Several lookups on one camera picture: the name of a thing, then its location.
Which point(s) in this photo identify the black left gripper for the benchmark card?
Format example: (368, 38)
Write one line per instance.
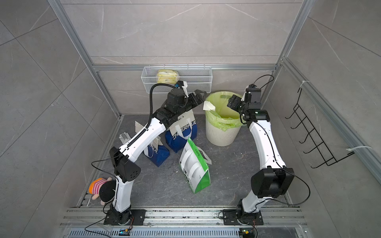
(194, 98)

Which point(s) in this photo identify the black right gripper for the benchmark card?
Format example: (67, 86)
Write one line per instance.
(233, 103)

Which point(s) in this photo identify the receipt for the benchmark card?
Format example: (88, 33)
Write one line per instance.
(208, 106)

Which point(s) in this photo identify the blue white paper bag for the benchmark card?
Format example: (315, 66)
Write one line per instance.
(154, 153)
(179, 132)

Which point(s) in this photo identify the green white paper bag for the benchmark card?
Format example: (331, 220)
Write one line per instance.
(194, 164)

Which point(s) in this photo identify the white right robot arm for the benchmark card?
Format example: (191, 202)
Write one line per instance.
(274, 178)

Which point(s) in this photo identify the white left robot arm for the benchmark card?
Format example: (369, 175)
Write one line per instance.
(123, 159)

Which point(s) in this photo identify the green trash bag liner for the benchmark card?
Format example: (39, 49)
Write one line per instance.
(222, 117)

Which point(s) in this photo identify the yellow wet wipes pack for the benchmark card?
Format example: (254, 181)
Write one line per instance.
(167, 76)

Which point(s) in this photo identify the white trash bin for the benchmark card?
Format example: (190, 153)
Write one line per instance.
(222, 131)

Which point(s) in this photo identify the small grey white gadget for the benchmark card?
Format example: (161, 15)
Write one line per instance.
(124, 138)

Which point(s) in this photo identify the plush doll striped shirt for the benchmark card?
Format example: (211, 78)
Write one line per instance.
(103, 188)

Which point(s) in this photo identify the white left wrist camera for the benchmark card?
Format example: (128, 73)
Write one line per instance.
(182, 85)

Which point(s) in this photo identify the white wire mesh basket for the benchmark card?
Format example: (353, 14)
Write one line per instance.
(196, 78)

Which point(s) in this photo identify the black wire hook rack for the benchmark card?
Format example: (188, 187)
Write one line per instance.
(313, 136)

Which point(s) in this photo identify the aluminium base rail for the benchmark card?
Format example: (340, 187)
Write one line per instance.
(186, 222)

